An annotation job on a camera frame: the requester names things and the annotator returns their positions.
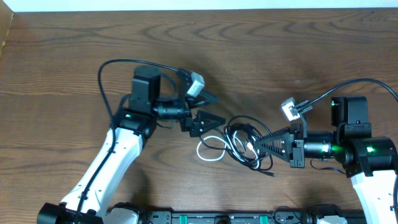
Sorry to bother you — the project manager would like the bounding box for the right camera black cable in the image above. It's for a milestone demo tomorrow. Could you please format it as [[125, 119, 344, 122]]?
[[295, 78, 398, 218]]

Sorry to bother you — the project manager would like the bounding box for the left camera black cable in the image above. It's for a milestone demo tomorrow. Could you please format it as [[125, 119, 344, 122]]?
[[73, 58, 181, 224]]

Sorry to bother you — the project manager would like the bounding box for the white usb cable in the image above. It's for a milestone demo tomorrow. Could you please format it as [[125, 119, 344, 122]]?
[[195, 129, 261, 170]]

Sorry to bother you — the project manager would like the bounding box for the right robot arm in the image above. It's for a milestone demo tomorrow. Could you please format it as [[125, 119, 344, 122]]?
[[254, 96, 397, 223]]

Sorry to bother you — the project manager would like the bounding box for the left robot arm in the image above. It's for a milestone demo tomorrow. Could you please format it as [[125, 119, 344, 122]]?
[[37, 63, 225, 224]]

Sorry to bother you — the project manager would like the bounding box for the camera black cable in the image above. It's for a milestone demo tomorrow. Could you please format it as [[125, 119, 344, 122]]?
[[73, 58, 181, 224], [295, 78, 398, 218]]

